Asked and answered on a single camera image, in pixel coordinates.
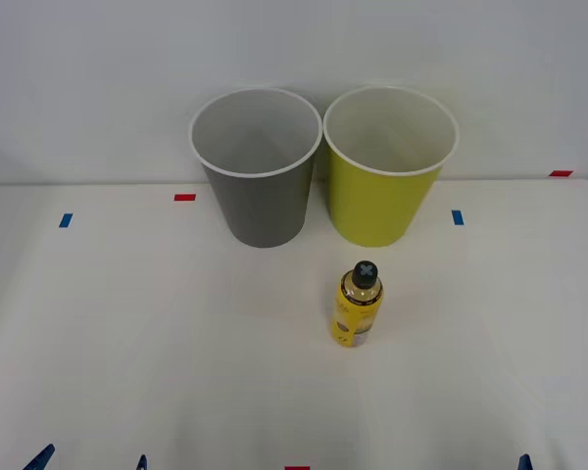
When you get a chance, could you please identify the yellow bottle with black cap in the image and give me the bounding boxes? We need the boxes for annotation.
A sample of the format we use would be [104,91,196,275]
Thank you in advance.
[329,259,386,350]

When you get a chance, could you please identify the yellow-green plastic bin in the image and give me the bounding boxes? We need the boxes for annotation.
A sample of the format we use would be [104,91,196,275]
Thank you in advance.
[322,85,461,248]

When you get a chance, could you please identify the grey plastic bin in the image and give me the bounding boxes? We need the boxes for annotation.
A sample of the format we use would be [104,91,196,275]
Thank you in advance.
[187,86,323,249]

